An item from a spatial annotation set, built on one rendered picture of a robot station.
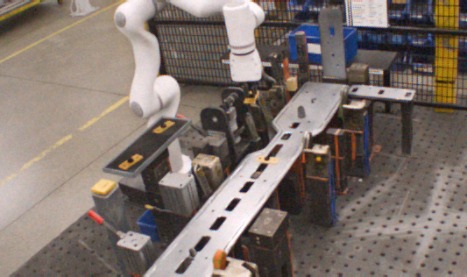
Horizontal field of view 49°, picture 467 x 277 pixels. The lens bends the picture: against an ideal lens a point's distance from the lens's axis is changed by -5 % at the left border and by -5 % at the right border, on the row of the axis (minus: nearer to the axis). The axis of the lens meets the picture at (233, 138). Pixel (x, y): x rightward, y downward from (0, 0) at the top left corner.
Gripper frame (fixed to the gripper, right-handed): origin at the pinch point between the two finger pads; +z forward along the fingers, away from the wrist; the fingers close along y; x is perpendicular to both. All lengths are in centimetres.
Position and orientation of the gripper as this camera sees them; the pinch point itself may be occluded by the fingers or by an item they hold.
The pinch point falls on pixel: (250, 91)
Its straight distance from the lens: 186.9
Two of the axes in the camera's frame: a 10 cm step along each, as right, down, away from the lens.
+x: 2.4, -5.4, 8.1
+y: 9.6, -0.1, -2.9
